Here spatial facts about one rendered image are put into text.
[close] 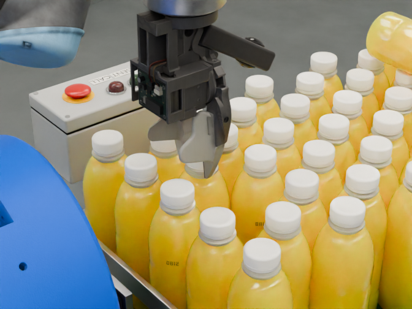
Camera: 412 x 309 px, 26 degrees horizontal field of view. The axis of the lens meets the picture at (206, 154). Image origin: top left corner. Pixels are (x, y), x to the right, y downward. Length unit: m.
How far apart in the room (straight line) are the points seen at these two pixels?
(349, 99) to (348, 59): 2.75
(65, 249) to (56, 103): 0.45
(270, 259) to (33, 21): 0.33
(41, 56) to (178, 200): 0.24
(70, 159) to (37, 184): 0.39
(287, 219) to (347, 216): 0.07
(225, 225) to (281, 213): 0.06
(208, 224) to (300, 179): 0.14
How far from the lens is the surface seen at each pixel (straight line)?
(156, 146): 1.11
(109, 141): 1.11
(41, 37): 0.86
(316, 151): 1.09
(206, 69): 0.97
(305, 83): 1.25
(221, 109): 0.99
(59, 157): 1.23
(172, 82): 0.95
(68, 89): 1.23
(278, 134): 1.13
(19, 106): 3.60
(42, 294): 0.78
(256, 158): 1.07
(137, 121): 1.24
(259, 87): 1.24
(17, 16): 0.87
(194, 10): 0.93
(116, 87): 1.23
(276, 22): 4.30
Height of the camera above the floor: 1.66
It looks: 31 degrees down
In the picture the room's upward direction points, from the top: straight up
